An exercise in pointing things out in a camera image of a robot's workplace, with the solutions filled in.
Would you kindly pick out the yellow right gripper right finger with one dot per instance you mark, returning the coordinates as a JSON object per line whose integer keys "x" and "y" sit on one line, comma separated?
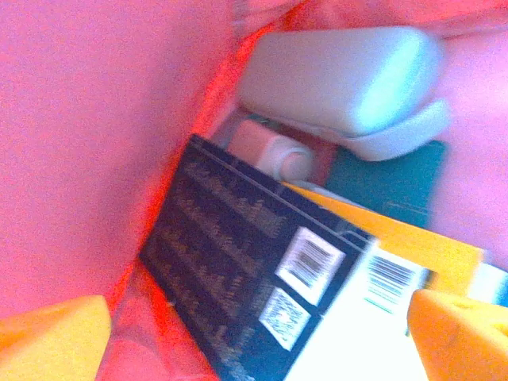
{"x": 464, "y": 345}

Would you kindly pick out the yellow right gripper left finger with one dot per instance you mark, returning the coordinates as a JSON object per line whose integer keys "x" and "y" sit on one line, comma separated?
{"x": 47, "y": 345}

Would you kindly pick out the white notebook with blue spine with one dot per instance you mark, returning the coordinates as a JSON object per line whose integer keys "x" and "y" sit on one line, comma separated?
{"x": 357, "y": 341}

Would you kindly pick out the yellow book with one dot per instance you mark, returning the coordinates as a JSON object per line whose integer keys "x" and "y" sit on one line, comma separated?
{"x": 416, "y": 246}

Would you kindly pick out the teal pouch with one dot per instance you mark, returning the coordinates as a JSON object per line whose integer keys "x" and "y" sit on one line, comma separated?
{"x": 381, "y": 186}

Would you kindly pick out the navy patterned book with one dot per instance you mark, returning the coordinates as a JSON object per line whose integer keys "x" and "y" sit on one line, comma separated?
{"x": 206, "y": 238}

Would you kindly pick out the pink student backpack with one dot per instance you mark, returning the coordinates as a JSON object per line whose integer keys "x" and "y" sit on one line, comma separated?
{"x": 79, "y": 119}

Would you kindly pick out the small pink box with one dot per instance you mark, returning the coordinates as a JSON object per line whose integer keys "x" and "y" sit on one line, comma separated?
{"x": 262, "y": 147}

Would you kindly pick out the light blue pencil case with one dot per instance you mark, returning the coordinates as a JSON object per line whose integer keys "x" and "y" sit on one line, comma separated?
{"x": 337, "y": 75}

